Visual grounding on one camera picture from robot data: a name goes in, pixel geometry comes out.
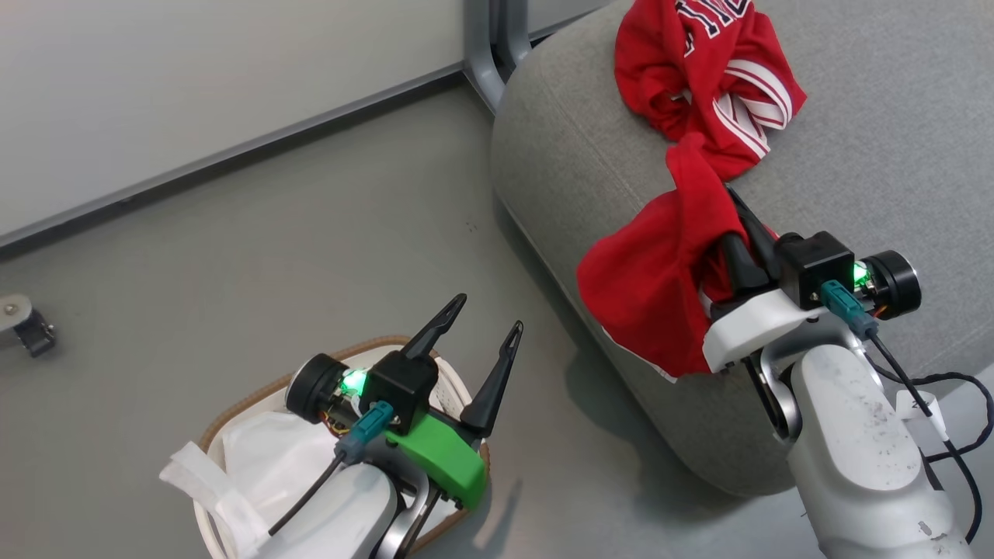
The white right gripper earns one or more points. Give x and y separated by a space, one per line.
749 326

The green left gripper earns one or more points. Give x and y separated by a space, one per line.
443 458

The red basketball jersey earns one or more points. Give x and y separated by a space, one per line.
660 272

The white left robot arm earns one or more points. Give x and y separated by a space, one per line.
349 505

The grey fabric sofa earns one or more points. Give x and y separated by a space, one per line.
877 155

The white garment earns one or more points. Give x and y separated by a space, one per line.
264 458

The white wicker-rimmed laundry basket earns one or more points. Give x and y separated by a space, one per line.
248 396

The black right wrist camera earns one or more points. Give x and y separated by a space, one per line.
811 268

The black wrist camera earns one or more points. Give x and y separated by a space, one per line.
811 268
400 388

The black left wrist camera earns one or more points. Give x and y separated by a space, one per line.
400 388

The grey partition frame leg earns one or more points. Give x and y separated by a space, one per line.
481 62
514 27

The grey partition bottom rail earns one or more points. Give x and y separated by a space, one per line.
233 151

